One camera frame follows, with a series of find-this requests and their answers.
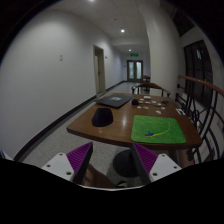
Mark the black laptop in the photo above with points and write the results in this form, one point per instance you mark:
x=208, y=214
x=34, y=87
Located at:
x=115, y=101

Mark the green mouse pad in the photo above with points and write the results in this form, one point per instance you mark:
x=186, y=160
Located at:
x=156, y=130

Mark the wooden chair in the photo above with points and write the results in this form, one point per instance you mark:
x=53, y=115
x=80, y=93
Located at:
x=148, y=86

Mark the brown wooden table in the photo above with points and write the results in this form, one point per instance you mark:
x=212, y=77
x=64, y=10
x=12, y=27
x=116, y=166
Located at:
x=119, y=132

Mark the black computer mouse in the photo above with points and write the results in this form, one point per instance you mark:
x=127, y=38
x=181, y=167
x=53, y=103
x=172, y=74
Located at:
x=102, y=117

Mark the dark window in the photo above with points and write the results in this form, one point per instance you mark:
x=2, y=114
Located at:
x=198, y=66

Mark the double glass door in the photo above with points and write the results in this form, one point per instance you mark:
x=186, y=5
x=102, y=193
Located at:
x=134, y=70

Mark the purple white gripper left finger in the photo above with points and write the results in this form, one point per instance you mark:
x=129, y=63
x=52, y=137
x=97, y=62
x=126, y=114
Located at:
x=71, y=166

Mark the wooden handrail with metal railing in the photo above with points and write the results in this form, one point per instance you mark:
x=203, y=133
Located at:
x=208, y=120

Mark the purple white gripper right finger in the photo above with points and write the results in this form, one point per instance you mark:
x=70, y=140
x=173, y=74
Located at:
x=151, y=166

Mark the side doorway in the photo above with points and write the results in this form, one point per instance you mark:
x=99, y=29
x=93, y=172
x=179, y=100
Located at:
x=99, y=69

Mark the small dark cup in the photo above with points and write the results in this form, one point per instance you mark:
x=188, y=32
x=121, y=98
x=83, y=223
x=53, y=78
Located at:
x=135, y=102

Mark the green exit sign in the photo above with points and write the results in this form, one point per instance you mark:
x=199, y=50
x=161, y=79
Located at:
x=134, y=54

